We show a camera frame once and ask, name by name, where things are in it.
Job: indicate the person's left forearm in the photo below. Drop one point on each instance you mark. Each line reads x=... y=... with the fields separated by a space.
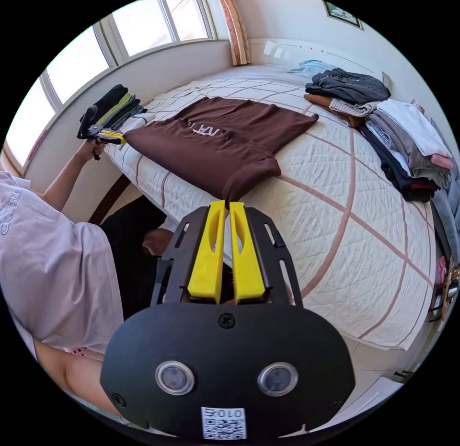
x=66 y=182

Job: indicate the brown short sleeve shirt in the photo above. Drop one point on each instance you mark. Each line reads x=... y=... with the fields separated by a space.
x=215 y=144

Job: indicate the patterned curtain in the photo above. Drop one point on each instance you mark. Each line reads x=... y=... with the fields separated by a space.
x=234 y=25

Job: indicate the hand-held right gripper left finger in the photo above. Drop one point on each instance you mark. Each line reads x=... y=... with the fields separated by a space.
x=206 y=266

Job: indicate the bed with white quilt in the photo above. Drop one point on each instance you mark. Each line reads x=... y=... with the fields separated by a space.
x=341 y=259

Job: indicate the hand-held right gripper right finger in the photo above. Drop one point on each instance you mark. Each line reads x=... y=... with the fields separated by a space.
x=248 y=270

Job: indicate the framed wall picture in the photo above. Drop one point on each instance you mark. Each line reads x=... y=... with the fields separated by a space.
x=342 y=15

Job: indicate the person's left hand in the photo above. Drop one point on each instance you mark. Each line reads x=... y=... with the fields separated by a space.
x=88 y=150

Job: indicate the small pile of folded clothes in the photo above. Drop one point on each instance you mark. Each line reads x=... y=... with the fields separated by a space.
x=120 y=106

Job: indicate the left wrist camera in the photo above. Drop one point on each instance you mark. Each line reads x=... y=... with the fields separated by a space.
x=90 y=116

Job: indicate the person's body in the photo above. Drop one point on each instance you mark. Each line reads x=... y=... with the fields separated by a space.
x=54 y=259

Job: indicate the window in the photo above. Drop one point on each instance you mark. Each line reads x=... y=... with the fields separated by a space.
x=143 y=22

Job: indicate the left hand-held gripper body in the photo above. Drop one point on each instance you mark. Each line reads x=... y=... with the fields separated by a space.
x=90 y=132

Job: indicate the person's right forearm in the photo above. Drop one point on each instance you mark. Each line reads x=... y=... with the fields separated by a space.
x=72 y=376

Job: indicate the large pile of clothes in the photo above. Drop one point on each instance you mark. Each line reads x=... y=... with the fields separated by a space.
x=391 y=137

